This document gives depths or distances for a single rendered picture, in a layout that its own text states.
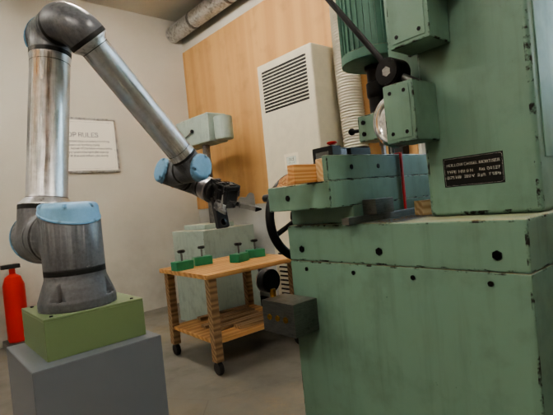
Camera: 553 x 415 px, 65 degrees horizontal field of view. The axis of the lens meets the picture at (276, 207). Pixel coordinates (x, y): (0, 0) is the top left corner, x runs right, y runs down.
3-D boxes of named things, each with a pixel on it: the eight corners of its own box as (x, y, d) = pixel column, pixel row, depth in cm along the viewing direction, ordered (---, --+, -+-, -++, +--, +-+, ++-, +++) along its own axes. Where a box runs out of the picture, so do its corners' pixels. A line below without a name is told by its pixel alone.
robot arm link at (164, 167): (171, 153, 151) (199, 165, 159) (153, 158, 158) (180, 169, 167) (166, 179, 148) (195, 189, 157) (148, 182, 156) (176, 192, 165)
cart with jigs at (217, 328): (253, 327, 303) (244, 236, 302) (309, 342, 259) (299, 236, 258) (166, 355, 261) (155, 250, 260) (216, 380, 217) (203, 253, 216)
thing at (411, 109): (411, 145, 95) (406, 90, 95) (440, 140, 90) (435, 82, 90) (386, 145, 89) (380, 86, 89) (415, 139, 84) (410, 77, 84)
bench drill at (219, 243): (225, 305, 381) (206, 126, 379) (271, 313, 336) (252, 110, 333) (176, 319, 348) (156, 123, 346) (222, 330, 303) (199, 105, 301)
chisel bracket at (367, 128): (375, 148, 120) (373, 118, 120) (420, 140, 109) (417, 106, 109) (359, 148, 115) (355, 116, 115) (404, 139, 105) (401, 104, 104)
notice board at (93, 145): (119, 172, 376) (114, 119, 375) (120, 171, 375) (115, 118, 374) (38, 174, 334) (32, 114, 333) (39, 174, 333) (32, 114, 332)
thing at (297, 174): (422, 175, 127) (420, 161, 127) (428, 174, 126) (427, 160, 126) (288, 184, 93) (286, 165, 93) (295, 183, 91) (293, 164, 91)
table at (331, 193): (381, 198, 155) (379, 181, 155) (463, 191, 132) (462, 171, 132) (246, 213, 116) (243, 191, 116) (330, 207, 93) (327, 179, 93)
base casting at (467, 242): (389, 238, 141) (387, 210, 141) (604, 238, 98) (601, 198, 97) (289, 260, 112) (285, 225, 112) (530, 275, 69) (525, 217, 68)
